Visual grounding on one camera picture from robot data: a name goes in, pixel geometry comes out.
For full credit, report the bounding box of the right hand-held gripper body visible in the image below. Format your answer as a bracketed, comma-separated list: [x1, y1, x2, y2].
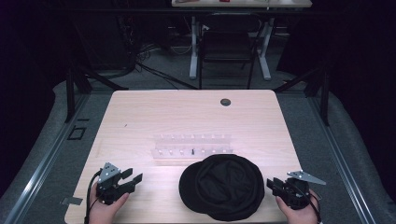
[276, 170, 327, 210]

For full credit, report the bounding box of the aluminium floor rail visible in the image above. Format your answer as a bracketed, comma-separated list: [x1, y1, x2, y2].
[306, 92, 379, 224]
[3, 92, 92, 224]

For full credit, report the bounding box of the person's left hand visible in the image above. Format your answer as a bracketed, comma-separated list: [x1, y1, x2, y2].
[88, 184, 131, 224]

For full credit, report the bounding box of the black cap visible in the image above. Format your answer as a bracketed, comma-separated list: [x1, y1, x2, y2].
[178, 153, 266, 222]

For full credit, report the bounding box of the person's right hand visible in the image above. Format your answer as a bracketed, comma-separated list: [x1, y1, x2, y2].
[275, 189, 322, 224]

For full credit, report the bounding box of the white-legged table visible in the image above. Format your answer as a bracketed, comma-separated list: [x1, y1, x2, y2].
[170, 0, 314, 81]

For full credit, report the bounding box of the clear acrylic peg rack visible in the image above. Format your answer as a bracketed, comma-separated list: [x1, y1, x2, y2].
[150, 133, 234, 161]

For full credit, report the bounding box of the bundle of floor cables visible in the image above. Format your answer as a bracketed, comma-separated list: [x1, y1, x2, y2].
[134, 41, 200, 91]

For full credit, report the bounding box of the black chair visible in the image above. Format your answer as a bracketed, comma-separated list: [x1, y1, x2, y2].
[197, 12, 263, 91]

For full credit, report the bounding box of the black metal frame stand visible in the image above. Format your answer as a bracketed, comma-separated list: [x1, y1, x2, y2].
[63, 60, 130, 124]
[273, 63, 332, 127]

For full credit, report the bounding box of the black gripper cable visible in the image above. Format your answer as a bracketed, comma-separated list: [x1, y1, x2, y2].
[83, 169, 104, 224]
[285, 180, 322, 224]

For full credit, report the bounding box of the grey tape piece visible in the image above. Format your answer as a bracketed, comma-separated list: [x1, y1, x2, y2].
[60, 196, 84, 206]

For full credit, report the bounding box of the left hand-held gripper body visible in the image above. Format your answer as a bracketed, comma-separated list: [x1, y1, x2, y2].
[95, 161, 136, 206]

